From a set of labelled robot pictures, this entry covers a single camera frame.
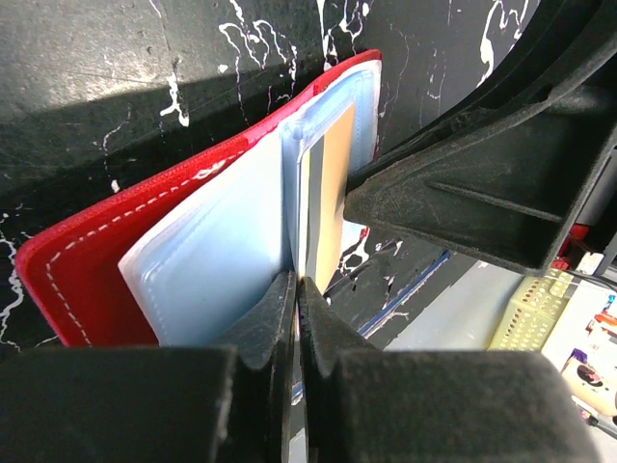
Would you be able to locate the red leather card holder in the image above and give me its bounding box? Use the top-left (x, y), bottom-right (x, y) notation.
top-left (15, 49), bottom-right (382, 347)

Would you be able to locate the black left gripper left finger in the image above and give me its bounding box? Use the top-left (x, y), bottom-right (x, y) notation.
top-left (1, 272), bottom-right (297, 462)

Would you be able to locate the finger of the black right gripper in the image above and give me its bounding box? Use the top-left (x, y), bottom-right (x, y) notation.
top-left (378, 1), bottom-right (616, 162)
top-left (345, 85), bottom-right (616, 274)

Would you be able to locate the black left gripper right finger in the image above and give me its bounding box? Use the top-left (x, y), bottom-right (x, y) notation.
top-left (298, 278), bottom-right (599, 462)

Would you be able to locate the gold magnetic stripe card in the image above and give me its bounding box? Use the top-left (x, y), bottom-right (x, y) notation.
top-left (297, 103), bottom-right (355, 292)

